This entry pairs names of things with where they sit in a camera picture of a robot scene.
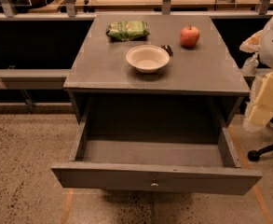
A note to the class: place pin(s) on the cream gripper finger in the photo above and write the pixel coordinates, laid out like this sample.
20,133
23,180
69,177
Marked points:
251,44
259,111

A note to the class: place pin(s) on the red apple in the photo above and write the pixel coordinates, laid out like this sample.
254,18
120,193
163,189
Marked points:
189,36

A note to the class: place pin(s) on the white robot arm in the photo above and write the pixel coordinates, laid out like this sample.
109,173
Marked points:
265,52

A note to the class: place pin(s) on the grey open top drawer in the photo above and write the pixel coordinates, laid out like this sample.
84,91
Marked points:
185,151

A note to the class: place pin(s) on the metal drawer knob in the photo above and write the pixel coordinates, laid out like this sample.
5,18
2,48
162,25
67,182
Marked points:
154,184

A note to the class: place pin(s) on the clear sanitizer pump bottle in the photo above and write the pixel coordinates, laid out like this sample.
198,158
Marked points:
250,64

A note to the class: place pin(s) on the small black object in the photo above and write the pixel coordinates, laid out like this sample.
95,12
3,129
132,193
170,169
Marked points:
168,49

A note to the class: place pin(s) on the grey cabinet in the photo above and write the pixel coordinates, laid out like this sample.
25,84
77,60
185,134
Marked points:
184,54

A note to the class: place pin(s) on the white bowl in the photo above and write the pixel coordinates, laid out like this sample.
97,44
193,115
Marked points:
147,58

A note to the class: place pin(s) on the green snack bag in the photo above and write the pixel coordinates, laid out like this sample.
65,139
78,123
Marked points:
127,30

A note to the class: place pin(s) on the metal railing frame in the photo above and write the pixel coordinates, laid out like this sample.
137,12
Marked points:
136,3

